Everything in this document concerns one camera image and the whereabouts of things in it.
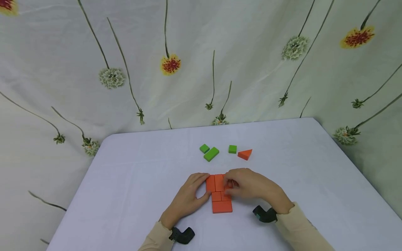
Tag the person's right hand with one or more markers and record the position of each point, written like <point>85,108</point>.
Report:
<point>257,188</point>

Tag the person's left hand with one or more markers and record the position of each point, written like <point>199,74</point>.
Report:
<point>185,204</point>

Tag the person's left fingers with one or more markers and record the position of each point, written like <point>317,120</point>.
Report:
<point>199,178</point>

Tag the person's left thumb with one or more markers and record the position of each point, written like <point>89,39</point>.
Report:
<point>204,196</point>

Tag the person's right thumb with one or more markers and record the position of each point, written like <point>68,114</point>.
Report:
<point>240,193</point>

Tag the person's right fingers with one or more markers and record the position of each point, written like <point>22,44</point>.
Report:
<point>231,177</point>

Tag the person's right forearm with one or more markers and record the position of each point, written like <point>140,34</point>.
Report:
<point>301,230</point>

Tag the person's left forearm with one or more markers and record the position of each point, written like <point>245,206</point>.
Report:
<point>157,238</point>

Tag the small orange square block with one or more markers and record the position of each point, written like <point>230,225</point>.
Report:
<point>226,197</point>
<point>216,196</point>

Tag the large orange rectangular block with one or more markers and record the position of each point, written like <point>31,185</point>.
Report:
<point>222,207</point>

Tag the green rectangular block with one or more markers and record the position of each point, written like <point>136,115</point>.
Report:
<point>211,154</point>

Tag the orange triangle block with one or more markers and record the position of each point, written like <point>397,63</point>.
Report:
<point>245,154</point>

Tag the small green cube block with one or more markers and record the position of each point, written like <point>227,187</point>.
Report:
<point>204,148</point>
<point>232,149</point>

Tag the black wrist band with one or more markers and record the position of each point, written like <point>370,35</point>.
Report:
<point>183,236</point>
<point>266,214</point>

